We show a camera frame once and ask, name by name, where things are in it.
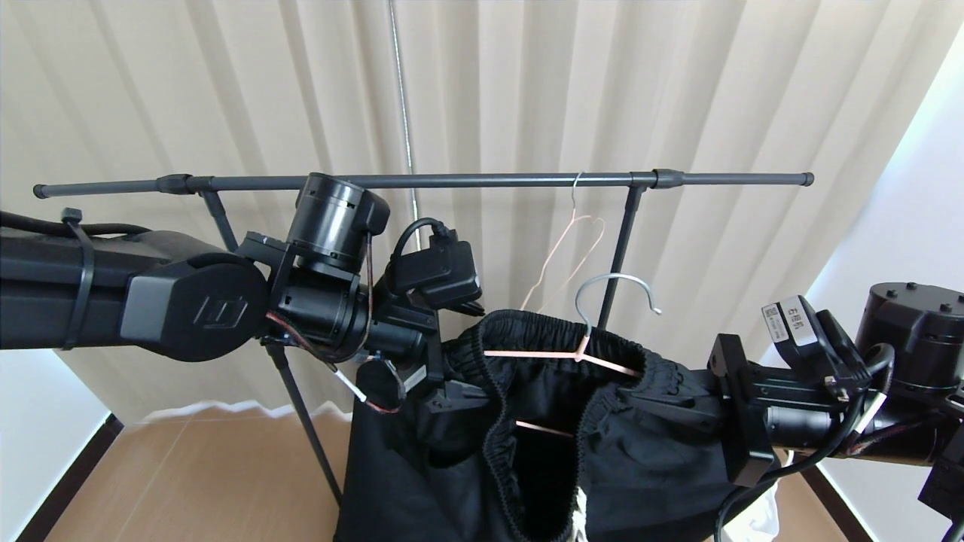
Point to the beige curtain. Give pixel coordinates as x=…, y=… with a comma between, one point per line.
x=226, y=90

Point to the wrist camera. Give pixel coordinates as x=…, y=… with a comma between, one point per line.
x=437, y=271
x=821, y=339

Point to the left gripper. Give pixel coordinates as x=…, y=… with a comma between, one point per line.
x=433, y=354

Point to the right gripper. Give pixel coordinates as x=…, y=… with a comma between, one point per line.
x=745, y=421

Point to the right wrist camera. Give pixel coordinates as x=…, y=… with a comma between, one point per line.
x=821, y=339

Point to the black shorts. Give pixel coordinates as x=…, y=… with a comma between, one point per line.
x=640, y=467

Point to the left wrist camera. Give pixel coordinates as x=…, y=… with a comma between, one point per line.
x=437, y=271

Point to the white laundry basket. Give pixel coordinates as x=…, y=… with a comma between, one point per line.
x=764, y=519

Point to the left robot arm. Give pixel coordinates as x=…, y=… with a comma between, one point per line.
x=75, y=286

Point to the pink clothes hanger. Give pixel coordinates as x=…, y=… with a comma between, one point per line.
x=527, y=353
x=547, y=263

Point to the black clothes rack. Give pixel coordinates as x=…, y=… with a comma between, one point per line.
x=489, y=181

